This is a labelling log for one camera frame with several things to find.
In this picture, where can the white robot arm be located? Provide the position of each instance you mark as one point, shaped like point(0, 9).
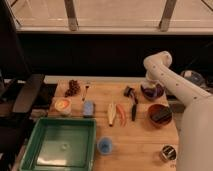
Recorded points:
point(195, 149)

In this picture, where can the purple bowl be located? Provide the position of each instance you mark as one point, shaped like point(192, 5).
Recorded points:
point(152, 92)

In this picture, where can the brown bowl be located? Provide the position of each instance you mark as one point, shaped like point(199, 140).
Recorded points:
point(155, 108)

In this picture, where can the black block in bowl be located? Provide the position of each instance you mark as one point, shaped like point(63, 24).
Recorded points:
point(162, 115)

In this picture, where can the small dark utensil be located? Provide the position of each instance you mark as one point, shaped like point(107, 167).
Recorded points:
point(85, 92)

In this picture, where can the blue sponge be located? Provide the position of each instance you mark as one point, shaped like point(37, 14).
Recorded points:
point(88, 109)

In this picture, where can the orange carrot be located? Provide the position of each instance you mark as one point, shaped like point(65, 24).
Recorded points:
point(122, 114)

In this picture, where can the bunch of dark grapes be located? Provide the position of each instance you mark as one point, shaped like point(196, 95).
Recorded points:
point(74, 88)

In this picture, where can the white cup orange inside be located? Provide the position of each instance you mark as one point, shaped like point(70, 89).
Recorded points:
point(63, 106)

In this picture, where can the wooden cutting board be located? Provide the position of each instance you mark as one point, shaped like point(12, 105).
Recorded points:
point(137, 145)

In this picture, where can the small blue cup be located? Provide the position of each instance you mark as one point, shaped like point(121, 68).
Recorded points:
point(104, 146)

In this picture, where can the green plastic tray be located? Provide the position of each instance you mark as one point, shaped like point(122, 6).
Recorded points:
point(60, 145)

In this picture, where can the metal cup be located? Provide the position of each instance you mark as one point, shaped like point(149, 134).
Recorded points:
point(168, 153)

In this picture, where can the black handled knife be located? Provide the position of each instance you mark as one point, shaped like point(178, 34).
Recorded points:
point(130, 93)

